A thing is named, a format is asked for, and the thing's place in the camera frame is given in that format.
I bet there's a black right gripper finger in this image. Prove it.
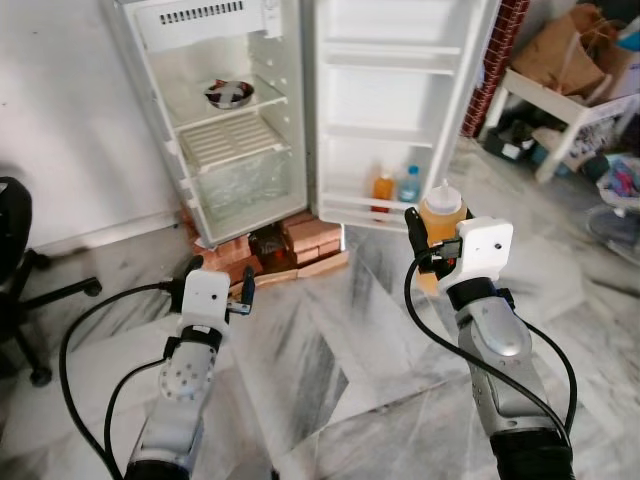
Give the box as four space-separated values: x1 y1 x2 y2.
404 206 429 263

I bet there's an orange squeeze bottle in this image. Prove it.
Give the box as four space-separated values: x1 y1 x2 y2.
415 180 469 296

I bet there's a white fridge body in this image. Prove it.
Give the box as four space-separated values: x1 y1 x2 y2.
105 0 313 249

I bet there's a white ribbed fridge shelf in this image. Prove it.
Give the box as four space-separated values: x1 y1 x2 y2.
178 112 291 173

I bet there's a white fridge door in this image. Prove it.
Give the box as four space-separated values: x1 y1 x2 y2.
312 0 501 233

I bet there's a red brick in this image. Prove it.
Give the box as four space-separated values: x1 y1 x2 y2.
287 218 344 256
190 240 263 286

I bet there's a small blue-capped bottle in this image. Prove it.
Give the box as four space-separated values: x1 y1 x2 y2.
397 165 423 204

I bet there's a small orange drink bottle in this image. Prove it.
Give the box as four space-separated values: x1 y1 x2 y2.
372 172 396 213

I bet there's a wooden board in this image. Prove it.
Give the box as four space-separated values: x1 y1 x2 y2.
240 250 351 293

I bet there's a clear crisper drawer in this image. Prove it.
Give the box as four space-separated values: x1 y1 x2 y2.
190 150 299 226

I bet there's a metal bowl with food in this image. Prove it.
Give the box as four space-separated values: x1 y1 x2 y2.
204 80 255 109

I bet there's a black office chair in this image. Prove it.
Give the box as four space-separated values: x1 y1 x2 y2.
0 177 103 388

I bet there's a red brick column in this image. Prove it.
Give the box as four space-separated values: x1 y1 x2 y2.
462 0 531 138

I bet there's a white shelf rack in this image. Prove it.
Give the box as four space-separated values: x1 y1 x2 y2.
478 68 640 183

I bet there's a brown paper bag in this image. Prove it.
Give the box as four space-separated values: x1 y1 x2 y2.
510 3 636 101

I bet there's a white freezer compartment flap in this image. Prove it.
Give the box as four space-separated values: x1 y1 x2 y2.
130 0 279 53

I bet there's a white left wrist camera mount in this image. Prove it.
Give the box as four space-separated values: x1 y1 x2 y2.
180 268 233 336

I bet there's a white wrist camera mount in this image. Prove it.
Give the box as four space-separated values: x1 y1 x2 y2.
440 218 515 291
180 268 233 336

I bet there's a long black right arm cable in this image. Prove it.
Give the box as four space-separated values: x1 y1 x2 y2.
403 255 576 446

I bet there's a long black arm cable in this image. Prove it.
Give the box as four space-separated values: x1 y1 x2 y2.
403 255 576 446
58 283 186 473

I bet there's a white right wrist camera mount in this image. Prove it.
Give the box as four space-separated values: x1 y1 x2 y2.
440 218 515 291

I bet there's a long black left arm cable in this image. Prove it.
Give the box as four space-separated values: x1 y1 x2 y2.
58 283 186 473

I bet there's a short black left arm cable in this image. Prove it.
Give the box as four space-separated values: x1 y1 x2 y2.
103 357 171 471

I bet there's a short black arm cable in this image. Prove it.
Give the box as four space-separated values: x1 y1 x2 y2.
103 357 171 471
520 320 579 433

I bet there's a short black right arm cable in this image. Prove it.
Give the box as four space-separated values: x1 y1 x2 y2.
520 320 579 433

